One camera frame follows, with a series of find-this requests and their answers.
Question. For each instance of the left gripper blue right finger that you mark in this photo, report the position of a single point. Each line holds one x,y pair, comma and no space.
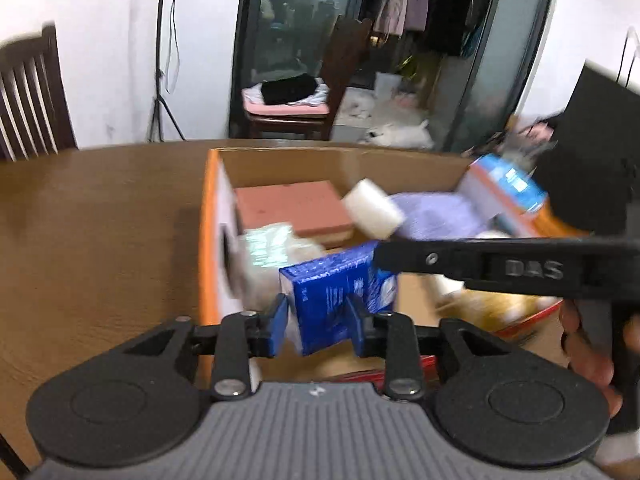
392,337

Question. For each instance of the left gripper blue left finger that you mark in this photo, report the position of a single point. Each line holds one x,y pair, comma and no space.
244,336

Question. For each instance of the blue tissue box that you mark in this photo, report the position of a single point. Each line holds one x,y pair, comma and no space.
316,289

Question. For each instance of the purple knitted cloth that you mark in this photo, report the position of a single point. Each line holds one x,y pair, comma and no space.
438,216

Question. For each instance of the white foam cylinder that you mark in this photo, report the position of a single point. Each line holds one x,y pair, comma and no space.
373,211

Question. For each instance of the person's right hand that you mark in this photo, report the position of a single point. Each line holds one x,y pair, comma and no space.
586,360

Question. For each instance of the black shopping bag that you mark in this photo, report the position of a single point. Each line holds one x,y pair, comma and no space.
592,172

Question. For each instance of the blue tissue pack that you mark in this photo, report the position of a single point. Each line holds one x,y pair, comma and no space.
512,182

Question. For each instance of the white stuffed dog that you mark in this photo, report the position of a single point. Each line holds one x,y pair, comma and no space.
400,136

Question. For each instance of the studio light on stand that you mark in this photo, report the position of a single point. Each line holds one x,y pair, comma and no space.
167,60

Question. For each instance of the dark wooden chair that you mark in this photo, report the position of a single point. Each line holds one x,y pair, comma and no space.
35,120

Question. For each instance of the wooden stool with cushion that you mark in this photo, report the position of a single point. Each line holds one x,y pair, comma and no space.
306,104

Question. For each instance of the black sliding door frame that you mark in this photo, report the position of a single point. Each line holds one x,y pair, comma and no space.
457,66

